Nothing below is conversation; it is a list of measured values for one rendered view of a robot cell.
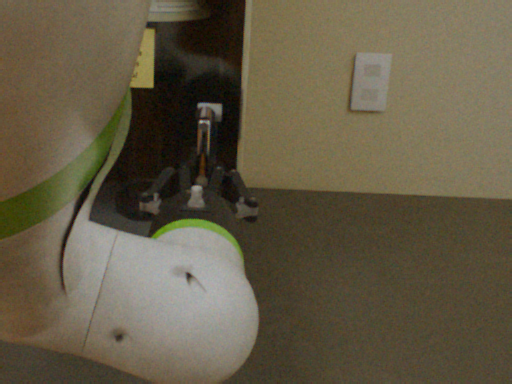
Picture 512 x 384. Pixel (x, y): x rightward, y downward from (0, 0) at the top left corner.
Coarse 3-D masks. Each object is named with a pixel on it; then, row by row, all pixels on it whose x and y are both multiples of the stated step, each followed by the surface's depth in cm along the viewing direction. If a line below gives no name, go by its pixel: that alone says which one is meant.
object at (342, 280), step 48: (288, 192) 132; (336, 192) 132; (288, 240) 111; (336, 240) 112; (384, 240) 112; (432, 240) 113; (480, 240) 113; (288, 288) 96; (336, 288) 97; (384, 288) 97; (432, 288) 97; (480, 288) 98; (288, 336) 85; (336, 336) 85; (384, 336) 85; (432, 336) 85; (480, 336) 86
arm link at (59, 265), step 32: (128, 96) 23; (128, 128) 23; (96, 192) 25; (64, 224) 25; (96, 224) 51; (0, 256) 24; (32, 256) 27; (64, 256) 32; (96, 256) 47; (0, 288) 33; (32, 288) 35; (64, 288) 41; (96, 288) 46; (0, 320) 43; (32, 320) 43; (64, 320) 46; (64, 352) 49
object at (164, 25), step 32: (160, 0) 82; (192, 0) 82; (224, 0) 81; (160, 32) 83; (192, 32) 83; (224, 32) 83; (160, 64) 84; (192, 64) 84; (224, 64) 84; (160, 96) 86; (192, 96) 86; (224, 96) 85; (160, 128) 87; (192, 128) 87; (224, 128) 87; (128, 160) 89; (160, 160) 89; (224, 160) 88; (128, 192) 90; (224, 192) 90; (128, 224) 92
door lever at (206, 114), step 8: (200, 112) 86; (208, 112) 86; (200, 120) 82; (208, 120) 82; (200, 128) 81; (208, 128) 81; (200, 136) 82; (208, 136) 82; (200, 144) 82; (208, 144) 83; (200, 152) 83; (208, 152) 83; (200, 160) 83; (208, 160) 83; (200, 168) 83; (200, 176) 84; (200, 184) 84
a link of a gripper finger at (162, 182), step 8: (168, 168) 79; (160, 176) 77; (168, 176) 77; (160, 184) 75; (168, 184) 77; (144, 192) 72; (152, 192) 72; (160, 192) 73; (168, 192) 77; (144, 200) 71; (144, 216) 72
